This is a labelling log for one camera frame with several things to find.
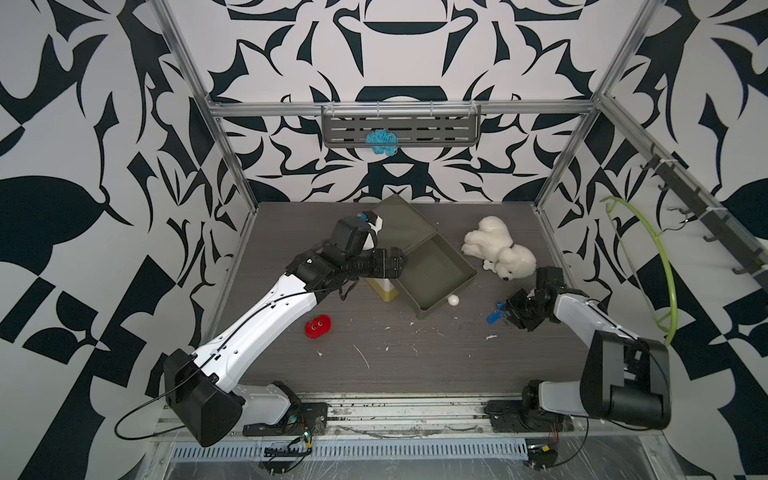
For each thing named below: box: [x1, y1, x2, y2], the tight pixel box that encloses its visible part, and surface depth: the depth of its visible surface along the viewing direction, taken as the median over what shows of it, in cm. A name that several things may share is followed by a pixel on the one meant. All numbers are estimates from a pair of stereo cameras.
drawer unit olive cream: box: [374, 194, 461, 319], surface depth 89 cm
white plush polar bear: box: [461, 216, 537, 281], surface depth 100 cm
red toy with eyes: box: [304, 314, 332, 339], surface depth 89 cm
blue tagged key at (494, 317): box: [486, 301, 505, 325], surface depth 93 cm
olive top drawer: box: [396, 232, 478, 320], surface depth 87 cm
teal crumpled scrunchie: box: [365, 128, 399, 156], surface depth 93 cm
